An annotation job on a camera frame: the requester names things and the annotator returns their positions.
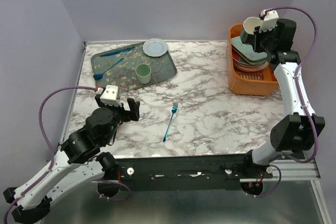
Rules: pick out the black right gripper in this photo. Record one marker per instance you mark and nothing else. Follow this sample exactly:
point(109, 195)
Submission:
point(258, 35)

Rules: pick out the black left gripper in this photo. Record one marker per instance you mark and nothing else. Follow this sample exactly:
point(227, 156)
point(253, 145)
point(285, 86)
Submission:
point(129, 115)

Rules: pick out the grey mug white inside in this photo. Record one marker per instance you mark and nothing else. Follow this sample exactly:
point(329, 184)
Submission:
point(247, 35)

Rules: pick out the teal rectangular dish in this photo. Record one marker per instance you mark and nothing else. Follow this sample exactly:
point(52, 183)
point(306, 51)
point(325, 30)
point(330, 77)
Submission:
point(256, 62)
point(247, 50)

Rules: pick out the red plate teal flower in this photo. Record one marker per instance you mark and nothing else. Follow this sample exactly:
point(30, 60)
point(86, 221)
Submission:
point(239, 59)

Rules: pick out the red rimmed beige plate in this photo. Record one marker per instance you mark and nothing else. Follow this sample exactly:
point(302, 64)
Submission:
point(245, 69)

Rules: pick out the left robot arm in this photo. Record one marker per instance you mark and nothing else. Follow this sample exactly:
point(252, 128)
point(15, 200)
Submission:
point(78, 161)

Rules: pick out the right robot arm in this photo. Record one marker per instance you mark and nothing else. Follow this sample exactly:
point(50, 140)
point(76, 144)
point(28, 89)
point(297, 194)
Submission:
point(296, 135)

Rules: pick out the orange plastic bin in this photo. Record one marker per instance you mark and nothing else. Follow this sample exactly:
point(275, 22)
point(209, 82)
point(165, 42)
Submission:
point(262, 82)

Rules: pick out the green plastic cup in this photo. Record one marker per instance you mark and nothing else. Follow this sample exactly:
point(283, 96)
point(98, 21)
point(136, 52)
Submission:
point(143, 73)

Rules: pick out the floral teal serving tray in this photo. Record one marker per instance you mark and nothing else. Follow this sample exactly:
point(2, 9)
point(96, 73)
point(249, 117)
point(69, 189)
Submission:
point(123, 74)

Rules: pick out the blue metal fork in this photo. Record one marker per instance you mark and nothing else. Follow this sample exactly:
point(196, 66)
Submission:
point(174, 110)

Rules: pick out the blue metal spoon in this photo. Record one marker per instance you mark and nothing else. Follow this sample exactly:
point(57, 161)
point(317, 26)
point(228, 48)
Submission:
point(99, 76)

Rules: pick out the blue metal knife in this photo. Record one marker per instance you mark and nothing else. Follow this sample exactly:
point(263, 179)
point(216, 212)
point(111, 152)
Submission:
point(118, 52)

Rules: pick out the light blue scalloped plate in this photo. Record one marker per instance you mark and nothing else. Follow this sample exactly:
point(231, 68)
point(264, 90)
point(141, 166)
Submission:
point(155, 47)

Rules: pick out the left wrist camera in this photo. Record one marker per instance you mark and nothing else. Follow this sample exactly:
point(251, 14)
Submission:
point(110, 95)

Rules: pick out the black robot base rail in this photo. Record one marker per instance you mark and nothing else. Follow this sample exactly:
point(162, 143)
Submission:
point(186, 172)

